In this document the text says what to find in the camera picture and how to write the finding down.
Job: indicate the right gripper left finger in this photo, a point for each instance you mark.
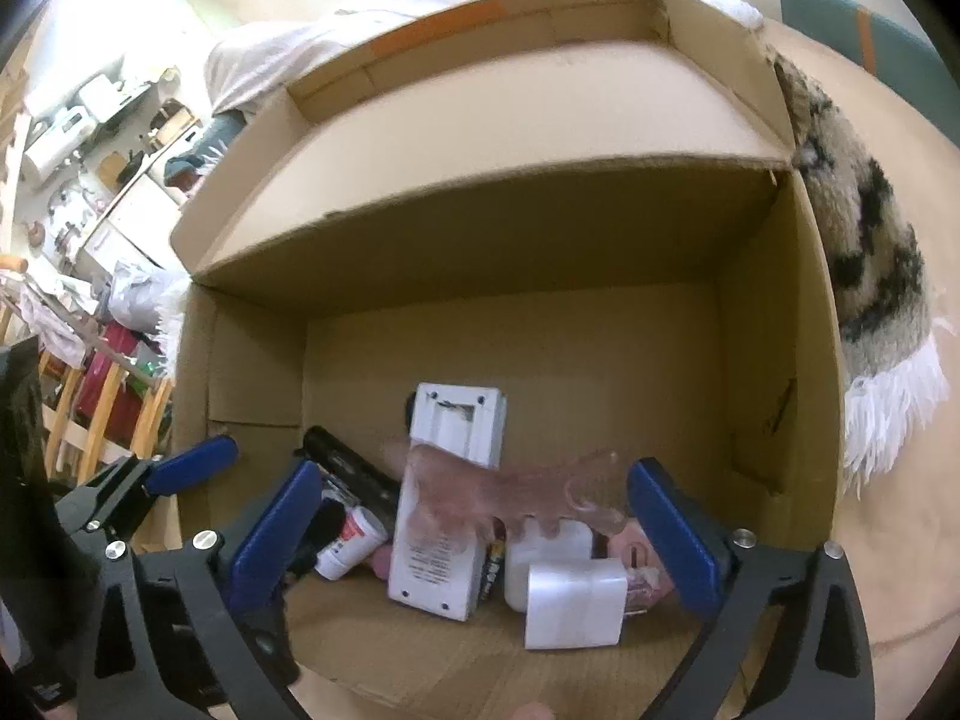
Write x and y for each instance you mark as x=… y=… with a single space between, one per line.
x=176 y=633

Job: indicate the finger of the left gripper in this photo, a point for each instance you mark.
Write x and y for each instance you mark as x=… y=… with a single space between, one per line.
x=118 y=498

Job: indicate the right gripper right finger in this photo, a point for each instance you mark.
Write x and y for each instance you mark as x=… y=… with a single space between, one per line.
x=675 y=539

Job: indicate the black UV flashlight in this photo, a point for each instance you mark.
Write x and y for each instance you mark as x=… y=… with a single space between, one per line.
x=374 y=489

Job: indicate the pink translucent scraping board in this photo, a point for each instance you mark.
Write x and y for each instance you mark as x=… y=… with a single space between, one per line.
x=517 y=498

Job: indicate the person's hand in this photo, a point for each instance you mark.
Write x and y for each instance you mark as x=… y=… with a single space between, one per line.
x=533 y=711

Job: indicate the pink small object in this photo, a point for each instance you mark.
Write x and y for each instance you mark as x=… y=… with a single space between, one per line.
x=647 y=579

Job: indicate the white bottle red label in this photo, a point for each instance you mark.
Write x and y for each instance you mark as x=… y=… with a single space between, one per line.
x=361 y=534

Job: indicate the white power adapter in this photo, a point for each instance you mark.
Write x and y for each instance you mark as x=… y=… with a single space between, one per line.
x=575 y=605

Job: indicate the white earbuds case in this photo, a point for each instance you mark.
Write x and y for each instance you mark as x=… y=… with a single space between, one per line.
x=573 y=542

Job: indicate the AA battery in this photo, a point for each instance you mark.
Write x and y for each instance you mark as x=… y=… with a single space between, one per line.
x=492 y=568

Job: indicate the leopard pattern shaggy blanket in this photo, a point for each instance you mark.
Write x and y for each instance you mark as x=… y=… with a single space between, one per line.
x=893 y=377

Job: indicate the white cabinet with clutter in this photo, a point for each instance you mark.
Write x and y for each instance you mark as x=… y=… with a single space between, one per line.
x=90 y=192

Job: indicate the white remote control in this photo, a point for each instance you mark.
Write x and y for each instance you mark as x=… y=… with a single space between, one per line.
x=454 y=446

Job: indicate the brown cardboard box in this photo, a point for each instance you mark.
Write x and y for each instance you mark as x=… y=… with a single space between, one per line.
x=583 y=220

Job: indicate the teal cushion orange stripe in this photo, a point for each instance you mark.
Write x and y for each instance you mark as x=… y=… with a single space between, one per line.
x=895 y=56

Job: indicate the wooden chair frame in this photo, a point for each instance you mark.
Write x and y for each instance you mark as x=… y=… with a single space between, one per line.
x=101 y=405

